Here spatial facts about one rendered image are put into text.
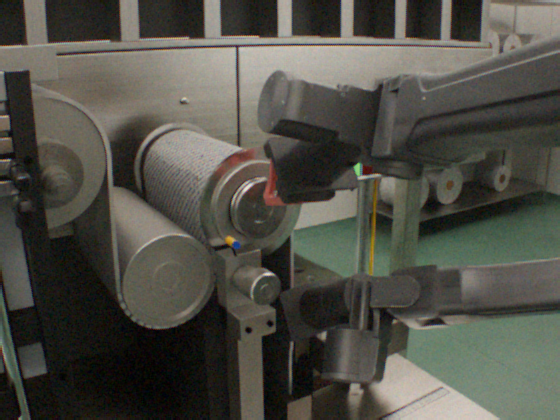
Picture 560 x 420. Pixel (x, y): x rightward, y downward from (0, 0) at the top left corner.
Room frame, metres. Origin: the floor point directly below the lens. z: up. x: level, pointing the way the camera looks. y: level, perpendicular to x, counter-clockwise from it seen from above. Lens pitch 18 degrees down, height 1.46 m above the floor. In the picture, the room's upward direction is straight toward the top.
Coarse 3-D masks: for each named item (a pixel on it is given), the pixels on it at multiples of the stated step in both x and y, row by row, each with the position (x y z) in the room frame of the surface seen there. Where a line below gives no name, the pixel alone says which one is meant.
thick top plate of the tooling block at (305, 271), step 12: (216, 264) 1.00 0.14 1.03; (300, 264) 1.00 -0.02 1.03; (312, 264) 0.99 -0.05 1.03; (216, 276) 1.01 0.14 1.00; (300, 276) 0.94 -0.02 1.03; (312, 276) 0.94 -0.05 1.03; (324, 276) 0.94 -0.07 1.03; (336, 276) 0.94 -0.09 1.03; (396, 324) 0.76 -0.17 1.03; (312, 336) 0.73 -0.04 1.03; (396, 336) 0.76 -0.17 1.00; (408, 336) 0.78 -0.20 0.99; (312, 348) 0.73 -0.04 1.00; (324, 348) 0.71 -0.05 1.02; (396, 348) 0.77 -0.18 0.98; (312, 360) 0.73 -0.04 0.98
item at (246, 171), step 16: (240, 176) 0.65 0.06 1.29; (256, 176) 0.66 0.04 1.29; (224, 192) 0.64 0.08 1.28; (224, 208) 0.64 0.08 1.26; (288, 208) 0.69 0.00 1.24; (224, 224) 0.64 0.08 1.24; (288, 224) 0.69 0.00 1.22; (224, 240) 0.64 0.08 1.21; (240, 240) 0.65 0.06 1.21; (256, 240) 0.66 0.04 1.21; (272, 240) 0.68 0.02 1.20
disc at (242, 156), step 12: (228, 156) 0.65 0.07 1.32; (240, 156) 0.66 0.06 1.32; (252, 156) 0.67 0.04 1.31; (264, 156) 0.68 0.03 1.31; (216, 168) 0.64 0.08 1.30; (228, 168) 0.65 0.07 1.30; (216, 180) 0.64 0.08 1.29; (204, 192) 0.63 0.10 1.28; (204, 204) 0.63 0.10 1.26; (300, 204) 0.71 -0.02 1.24; (204, 216) 0.63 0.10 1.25; (204, 228) 0.63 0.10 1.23; (288, 228) 0.70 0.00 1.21; (216, 240) 0.64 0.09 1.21; (276, 240) 0.69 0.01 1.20; (264, 252) 0.68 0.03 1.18
